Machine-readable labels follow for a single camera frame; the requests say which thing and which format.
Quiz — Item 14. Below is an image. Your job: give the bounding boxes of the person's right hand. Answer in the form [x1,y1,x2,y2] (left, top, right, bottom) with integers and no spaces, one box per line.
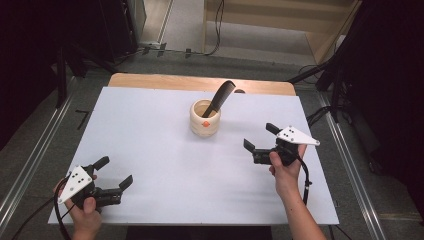
[268,143,308,197]

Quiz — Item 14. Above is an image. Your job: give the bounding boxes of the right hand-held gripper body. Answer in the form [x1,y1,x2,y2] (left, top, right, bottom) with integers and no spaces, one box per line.
[252,125,321,167]

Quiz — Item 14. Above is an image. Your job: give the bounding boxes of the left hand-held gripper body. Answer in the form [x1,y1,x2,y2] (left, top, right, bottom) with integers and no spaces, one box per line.
[57,164,123,210]

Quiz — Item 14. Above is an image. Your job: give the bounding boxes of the black comb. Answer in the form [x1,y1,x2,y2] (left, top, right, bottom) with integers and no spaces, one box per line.
[201,80,237,119]

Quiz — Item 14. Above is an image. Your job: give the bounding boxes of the wooden shelf unit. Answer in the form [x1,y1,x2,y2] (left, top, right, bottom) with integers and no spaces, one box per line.
[203,0,363,65]

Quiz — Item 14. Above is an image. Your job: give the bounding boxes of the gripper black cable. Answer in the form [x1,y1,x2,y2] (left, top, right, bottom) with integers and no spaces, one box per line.
[294,153,313,206]
[11,178,73,240]

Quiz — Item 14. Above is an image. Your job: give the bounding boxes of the person's left hand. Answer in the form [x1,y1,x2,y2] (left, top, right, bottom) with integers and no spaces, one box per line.
[53,175,103,233]

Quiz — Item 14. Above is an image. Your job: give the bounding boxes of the cream ceramic cup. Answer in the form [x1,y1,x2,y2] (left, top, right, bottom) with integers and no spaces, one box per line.
[189,98,222,138]

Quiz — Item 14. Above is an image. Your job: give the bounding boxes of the aluminium floor rail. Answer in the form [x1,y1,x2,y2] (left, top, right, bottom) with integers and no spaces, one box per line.
[315,91,388,240]
[0,77,78,229]

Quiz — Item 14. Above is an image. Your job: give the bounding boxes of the thin floor cable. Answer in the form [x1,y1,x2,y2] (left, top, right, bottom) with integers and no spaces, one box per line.
[113,45,214,65]

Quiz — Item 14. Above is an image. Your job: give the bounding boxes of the black floor cables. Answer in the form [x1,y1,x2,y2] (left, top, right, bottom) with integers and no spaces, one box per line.
[305,105,334,128]

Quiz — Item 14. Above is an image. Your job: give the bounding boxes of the black cabinet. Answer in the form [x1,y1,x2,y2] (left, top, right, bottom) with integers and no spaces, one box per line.
[99,0,140,64]

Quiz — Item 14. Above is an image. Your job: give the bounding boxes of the white board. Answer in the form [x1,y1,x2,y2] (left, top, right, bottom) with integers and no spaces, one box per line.
[48,86,340,226]

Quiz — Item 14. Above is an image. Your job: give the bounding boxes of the hanging black cable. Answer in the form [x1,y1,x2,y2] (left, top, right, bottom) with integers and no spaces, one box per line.
[203,0,225,57]

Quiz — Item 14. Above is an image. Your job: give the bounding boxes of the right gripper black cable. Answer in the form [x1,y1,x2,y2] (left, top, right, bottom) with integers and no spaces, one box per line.
[294,153,313,206]

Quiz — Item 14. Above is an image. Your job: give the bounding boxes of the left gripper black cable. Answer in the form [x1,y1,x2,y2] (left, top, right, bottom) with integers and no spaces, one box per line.
[11,178,73,240]

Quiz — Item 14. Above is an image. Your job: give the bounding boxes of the black curtain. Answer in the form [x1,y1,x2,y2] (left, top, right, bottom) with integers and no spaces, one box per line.
[0,0,103,151]
[343,0,424,219]

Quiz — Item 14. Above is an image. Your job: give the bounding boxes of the black metal stand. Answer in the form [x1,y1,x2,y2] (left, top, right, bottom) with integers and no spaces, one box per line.
[53,41,119,109]
[288,0,369,124]

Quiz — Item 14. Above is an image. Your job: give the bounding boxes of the wooden table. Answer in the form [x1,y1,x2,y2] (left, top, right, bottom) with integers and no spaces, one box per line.
[108,73,297,97]

